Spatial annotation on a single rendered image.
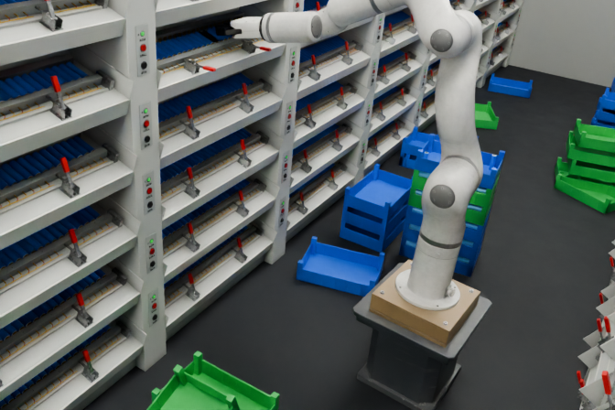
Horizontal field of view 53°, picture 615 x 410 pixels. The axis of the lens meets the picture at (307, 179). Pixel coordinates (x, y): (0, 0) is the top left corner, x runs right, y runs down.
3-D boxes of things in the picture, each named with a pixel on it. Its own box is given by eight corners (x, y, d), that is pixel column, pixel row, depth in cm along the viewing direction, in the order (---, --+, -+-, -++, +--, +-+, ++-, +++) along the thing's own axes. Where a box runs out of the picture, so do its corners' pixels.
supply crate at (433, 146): (501, 168, 247) (505, 150, 243) (491, 189, 230) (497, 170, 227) (427, 150, 257) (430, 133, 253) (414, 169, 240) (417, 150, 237)
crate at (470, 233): (488, 221, 258) (491, 203, 254) (479, 243, 241) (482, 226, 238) (417, 200, 268) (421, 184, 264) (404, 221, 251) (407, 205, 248)
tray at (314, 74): (366, 65, 271) (379, 37, 263) (293, 102, 223) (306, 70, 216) (329, 42, 276) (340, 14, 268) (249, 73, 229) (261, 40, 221)
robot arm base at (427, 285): (469, 290, 186) (484, 237, 178) (442, 319, 172) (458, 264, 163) (413, 264, 195) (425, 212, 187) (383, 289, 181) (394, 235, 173)
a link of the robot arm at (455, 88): (427, 205, 168) (445, 184, 181) (472, 210, 162) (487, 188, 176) (424, 16, 151) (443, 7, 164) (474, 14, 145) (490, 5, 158)
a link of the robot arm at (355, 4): (392, -18, 169) (301, 17, 185) (366, -24, 155) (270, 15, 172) (400, 14, 169) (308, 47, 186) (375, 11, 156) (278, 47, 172)
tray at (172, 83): (282, 55, 207) (291, 29, 202) (154, 103, 160) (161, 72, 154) (236, 25, 212) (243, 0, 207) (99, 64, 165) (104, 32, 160)
